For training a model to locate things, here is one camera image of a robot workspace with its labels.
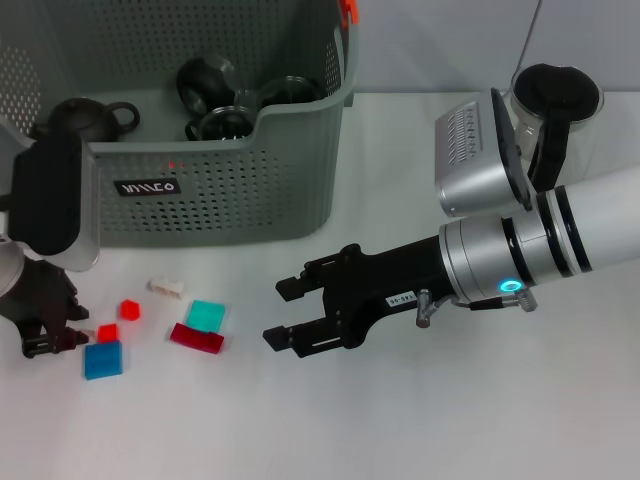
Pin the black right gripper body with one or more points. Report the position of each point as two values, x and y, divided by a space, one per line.
395 277

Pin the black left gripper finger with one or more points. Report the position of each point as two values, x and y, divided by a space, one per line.
50 342
79 312

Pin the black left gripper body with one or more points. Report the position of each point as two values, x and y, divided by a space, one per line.
42 295

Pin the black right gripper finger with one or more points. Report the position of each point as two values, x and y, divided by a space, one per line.
292 287
280 339

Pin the small red brick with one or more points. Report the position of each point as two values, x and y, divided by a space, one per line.
130 310
107 332

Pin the blue building brick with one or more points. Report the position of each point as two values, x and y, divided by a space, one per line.
103 361

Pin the glass teacup with black base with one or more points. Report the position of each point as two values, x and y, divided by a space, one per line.
290 92
202 82
222 125

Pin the grey-green perforated storage bin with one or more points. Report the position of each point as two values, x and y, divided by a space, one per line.
225 200

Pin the teal building brick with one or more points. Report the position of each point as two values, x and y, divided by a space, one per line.
206 315

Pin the dark red brick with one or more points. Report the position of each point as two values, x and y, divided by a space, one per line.
196 339

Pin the dark clay teapot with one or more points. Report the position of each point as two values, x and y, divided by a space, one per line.
85 117

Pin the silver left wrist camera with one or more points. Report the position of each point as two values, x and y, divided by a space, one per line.
50 200

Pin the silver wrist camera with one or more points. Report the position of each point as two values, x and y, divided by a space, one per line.
475 170
50 200

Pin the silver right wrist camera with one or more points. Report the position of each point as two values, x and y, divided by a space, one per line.
475 170

